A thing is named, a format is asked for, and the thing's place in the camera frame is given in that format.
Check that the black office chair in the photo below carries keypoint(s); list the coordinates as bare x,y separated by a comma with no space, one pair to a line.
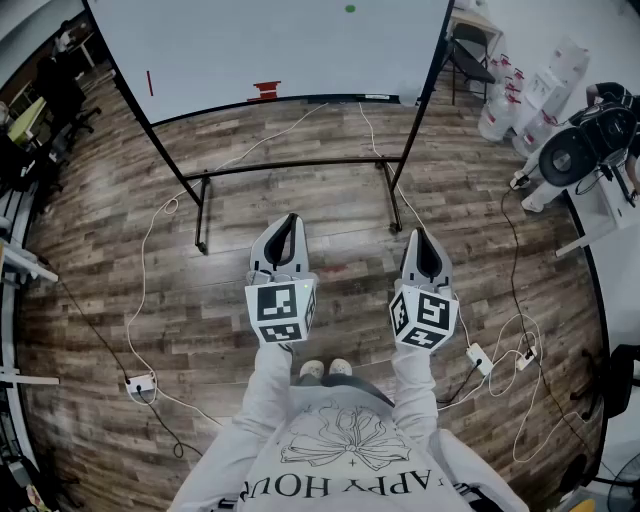
65,95

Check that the white paper roll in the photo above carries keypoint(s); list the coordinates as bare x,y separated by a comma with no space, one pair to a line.
408,94

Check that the black floor fan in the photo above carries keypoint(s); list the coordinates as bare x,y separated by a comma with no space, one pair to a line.
625,475

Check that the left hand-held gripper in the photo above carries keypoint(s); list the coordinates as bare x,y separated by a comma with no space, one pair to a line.
280,305

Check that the person's dark trousers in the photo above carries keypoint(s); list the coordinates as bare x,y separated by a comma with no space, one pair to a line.
360,387

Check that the clear water jug red label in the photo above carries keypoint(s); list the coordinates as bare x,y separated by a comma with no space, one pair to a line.
535,132
496,120
502,67

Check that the green desk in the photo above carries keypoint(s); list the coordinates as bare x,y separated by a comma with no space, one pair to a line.
27,122

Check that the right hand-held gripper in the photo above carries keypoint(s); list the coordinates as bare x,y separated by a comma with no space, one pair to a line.
425,315

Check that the white desk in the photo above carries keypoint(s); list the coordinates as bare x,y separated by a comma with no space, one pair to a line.
600,210
27,262

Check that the person's left white shoe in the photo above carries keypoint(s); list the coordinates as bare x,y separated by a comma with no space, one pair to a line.
312,369

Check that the white power strip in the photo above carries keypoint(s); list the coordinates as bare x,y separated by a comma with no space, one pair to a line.
141,387
480,359
527,357

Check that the person's right white shoe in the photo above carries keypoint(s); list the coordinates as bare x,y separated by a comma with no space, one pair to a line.
340,366

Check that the person's right forearm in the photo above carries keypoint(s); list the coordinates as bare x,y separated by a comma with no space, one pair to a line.
414,385

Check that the person's grey printed sweatshirt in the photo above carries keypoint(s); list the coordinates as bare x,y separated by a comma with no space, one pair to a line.
340,450

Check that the black folding chair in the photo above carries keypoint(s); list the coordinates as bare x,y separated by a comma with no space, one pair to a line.
470,65

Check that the black round device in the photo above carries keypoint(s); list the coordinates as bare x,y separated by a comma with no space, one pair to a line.
565,160

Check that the person's white shoe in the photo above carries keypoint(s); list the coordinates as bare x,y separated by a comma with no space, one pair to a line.
312,369
340,366

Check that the red sticker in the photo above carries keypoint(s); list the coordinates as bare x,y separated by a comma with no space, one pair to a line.
266,91

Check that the white table with black frame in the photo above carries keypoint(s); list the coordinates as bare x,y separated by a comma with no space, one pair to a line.
270,45

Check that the person's left forearm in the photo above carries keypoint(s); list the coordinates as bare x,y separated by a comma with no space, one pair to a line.
267,385

